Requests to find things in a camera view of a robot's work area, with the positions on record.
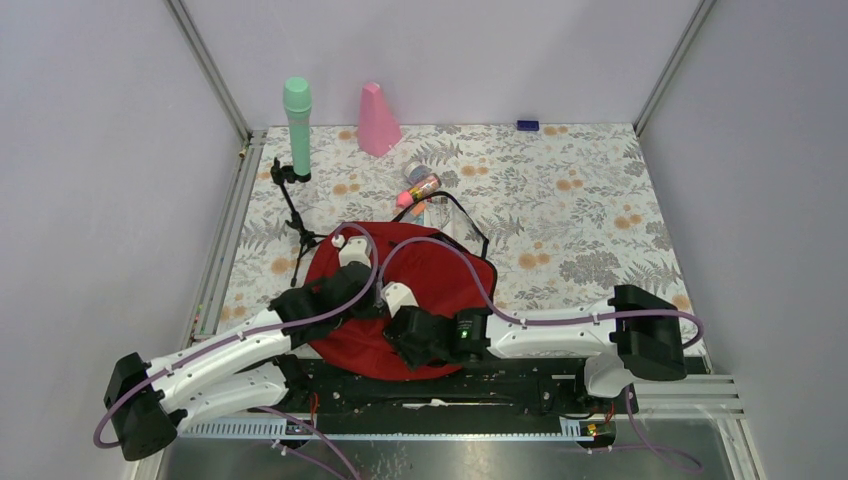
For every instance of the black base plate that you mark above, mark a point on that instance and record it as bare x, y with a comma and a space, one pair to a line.
500, 397

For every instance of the green toy microphone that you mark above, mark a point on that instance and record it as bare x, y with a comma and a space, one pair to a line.
297, 103

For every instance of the floral table mat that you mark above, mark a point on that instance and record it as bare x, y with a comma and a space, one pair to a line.
569, 211

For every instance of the pink cone block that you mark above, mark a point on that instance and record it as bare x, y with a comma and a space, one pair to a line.
378, 130

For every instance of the black mini tripod stand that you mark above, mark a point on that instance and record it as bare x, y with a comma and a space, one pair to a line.
282, 176

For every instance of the small blue block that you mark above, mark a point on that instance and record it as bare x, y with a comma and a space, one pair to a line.
527, 125

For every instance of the pink capped tube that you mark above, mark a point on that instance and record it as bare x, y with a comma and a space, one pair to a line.
418, 191

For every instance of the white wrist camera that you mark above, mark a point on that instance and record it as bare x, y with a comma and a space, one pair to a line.
354, 249
397, 295

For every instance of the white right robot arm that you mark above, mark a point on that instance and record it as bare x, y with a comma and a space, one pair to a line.
632, 335

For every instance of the clear glitter jar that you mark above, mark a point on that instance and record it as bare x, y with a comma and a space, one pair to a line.
414, 171

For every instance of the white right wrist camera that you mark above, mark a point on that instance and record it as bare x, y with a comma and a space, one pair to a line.
397, 295

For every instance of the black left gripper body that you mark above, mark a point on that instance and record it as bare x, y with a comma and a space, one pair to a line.
369, 305

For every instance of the red backpack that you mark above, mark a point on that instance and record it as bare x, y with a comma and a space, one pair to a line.
446, 279

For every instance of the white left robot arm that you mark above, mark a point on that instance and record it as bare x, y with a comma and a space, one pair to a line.
149, 403

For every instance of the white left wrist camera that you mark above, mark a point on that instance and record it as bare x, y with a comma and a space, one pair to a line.
354, 249

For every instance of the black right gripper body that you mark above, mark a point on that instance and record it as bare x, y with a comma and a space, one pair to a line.
415, 359

